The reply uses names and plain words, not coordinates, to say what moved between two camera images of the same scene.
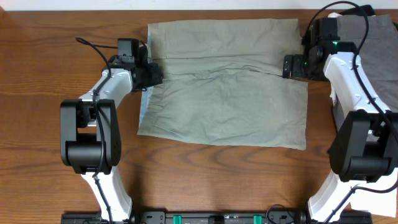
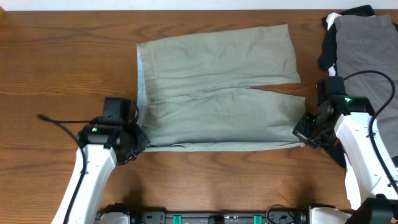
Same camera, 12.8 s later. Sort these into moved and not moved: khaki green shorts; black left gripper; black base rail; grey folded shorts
Moved: khaki green shorts; black left gripper
Not moved: grey folded shorts; black base rail
